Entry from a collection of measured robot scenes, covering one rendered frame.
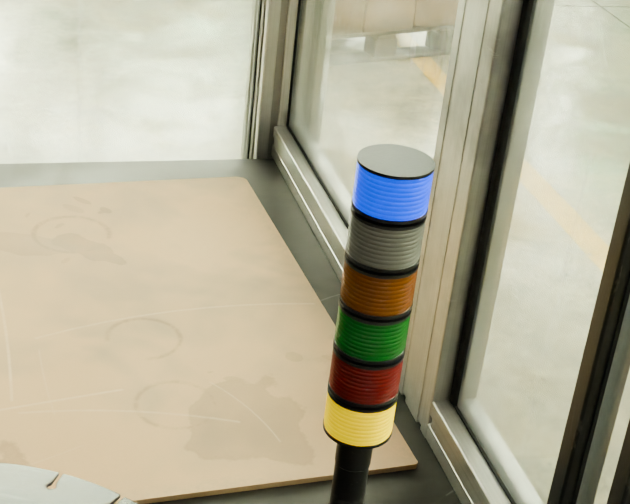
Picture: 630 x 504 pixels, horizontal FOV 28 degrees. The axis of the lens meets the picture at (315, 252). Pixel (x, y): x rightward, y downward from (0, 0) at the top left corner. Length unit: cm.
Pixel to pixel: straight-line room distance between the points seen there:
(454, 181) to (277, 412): 28
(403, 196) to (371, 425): 16
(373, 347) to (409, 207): 9
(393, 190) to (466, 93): 37
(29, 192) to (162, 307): 30
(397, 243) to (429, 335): 45
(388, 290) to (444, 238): 38
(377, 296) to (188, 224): 78
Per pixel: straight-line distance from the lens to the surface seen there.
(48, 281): 137
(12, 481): 79
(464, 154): 107
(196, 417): 117
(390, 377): 77
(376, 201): 71
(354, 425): 79
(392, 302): 74
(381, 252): 72
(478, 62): 104
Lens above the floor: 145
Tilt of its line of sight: 28 degrees down
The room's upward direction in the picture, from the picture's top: 7 degrees clockwise
